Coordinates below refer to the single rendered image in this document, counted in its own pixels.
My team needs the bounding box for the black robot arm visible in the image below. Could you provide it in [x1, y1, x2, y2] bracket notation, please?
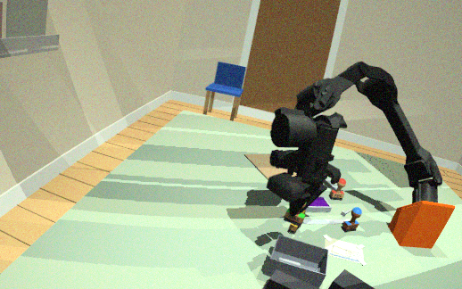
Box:
[270, 62, 442, 204]

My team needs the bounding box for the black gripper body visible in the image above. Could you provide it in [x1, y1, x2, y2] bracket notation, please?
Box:
[266, 147, 341, 202]

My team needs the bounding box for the red-knobbed stamp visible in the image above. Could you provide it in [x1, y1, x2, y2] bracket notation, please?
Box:
[329, 178, 346, 201]

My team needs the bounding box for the yellow rubber stamp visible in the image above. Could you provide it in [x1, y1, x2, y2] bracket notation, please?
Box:
[287, 223, 299, 234]

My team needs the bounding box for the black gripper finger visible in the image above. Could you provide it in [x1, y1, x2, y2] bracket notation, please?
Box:
[300, 184, 327, 213]
[289, 193, 311, 216]

